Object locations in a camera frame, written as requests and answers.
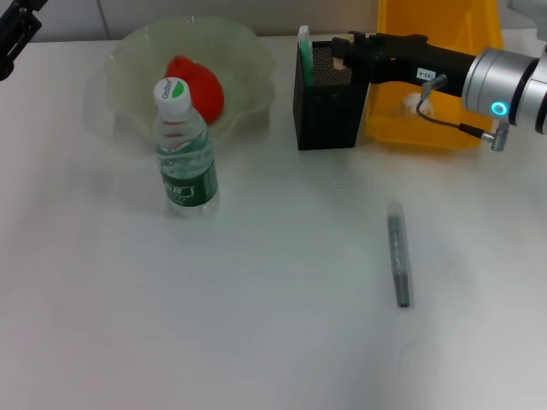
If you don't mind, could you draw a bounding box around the clear green-label water bottle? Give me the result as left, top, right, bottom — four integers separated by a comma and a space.
153, 77, 221, 219

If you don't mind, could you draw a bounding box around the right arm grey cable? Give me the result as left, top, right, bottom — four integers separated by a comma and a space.
415, 73, 510, 152

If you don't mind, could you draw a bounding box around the grey pen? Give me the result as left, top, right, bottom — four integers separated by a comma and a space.
385, 201, 414, 309

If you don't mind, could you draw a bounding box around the pale green glass fruit bowl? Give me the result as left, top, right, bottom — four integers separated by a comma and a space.
104, 15, 278, 151

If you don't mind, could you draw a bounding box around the orange fruit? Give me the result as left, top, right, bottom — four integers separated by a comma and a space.
165, 54, 226, 126

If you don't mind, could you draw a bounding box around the white paper ball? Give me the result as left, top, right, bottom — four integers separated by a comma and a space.
398, 91, 436, 120

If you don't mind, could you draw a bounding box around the black mesh pen holder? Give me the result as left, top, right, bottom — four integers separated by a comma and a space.
293, 39, 369, 152

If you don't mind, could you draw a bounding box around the mint green utility knife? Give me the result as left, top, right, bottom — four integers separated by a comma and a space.
297, 25, 316, 88

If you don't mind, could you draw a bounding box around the yellow plastic storage bin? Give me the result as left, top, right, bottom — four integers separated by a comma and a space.
363, 0, 506, 151

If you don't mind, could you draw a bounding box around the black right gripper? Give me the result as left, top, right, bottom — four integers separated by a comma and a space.
330, 29, 479, 98

